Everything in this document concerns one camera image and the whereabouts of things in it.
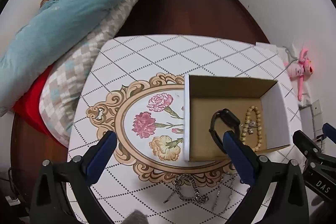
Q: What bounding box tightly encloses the silver charm in box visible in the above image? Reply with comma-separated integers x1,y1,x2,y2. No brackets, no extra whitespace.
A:
247,121,257,135

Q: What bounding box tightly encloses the wooden bead bracelet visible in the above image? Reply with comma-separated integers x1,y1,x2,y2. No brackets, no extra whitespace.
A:
240,105,263,152

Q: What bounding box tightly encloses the pink panther plush toy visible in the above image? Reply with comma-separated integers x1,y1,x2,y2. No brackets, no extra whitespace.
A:
285,48,314,102

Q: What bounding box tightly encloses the wall socket panel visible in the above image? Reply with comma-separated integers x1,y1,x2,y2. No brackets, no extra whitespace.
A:
310,100,324,137

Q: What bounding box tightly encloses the white cardboard box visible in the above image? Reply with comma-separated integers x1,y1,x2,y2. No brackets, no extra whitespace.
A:
183,75,291,162

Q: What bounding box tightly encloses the red sheet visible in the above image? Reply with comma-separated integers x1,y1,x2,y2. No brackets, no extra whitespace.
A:
12,63,61,145

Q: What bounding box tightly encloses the teal quilt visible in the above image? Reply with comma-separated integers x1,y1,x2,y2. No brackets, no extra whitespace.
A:
1,0,123,115

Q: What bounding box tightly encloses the black bracelet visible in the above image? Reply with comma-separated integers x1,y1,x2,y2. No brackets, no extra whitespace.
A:
208,109,241,155

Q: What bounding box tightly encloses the thick silver chain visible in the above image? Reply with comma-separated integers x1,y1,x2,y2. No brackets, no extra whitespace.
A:
163,173,210,205

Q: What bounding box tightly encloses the checkered mattress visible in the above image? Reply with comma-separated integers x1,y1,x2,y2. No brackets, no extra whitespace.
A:
39,0,138,147

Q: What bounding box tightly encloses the thin silver chain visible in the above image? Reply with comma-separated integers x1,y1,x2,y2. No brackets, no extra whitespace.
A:
211,172,237,212

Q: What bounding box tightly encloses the floral patterned tablecloth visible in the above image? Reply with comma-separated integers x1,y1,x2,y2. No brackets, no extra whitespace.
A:
68,35,301,223

